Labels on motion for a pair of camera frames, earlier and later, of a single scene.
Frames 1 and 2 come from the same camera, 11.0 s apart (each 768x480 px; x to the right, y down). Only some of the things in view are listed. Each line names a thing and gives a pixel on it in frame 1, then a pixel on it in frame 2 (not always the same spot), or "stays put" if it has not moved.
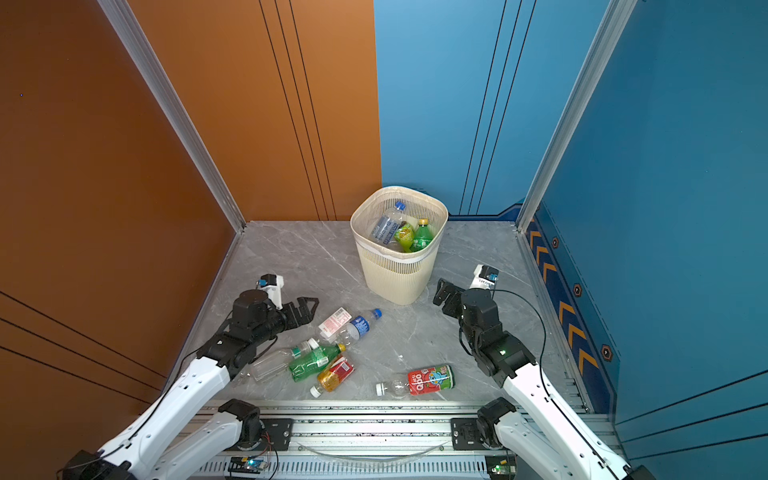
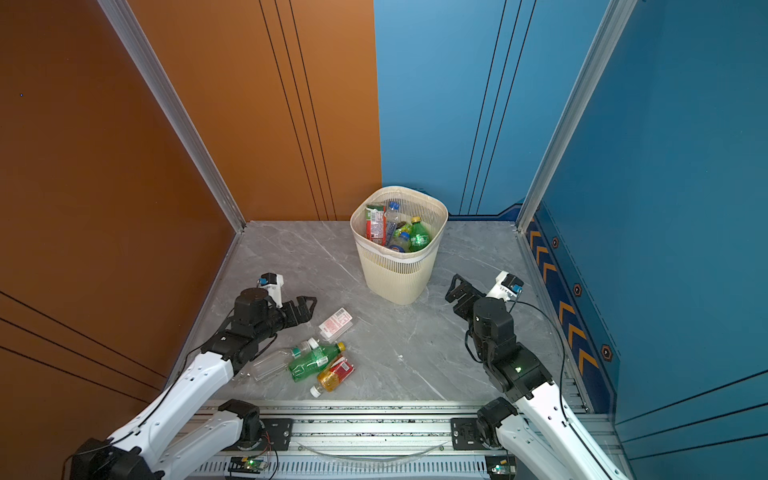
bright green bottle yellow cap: (405, 235) stays put
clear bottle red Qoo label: (421, 381) to (376, 224)
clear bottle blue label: (358, 327) to (402, 243)
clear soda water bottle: (385, 228) stays put
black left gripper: (306, 315) stays put
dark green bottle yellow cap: (422, 235) stays put
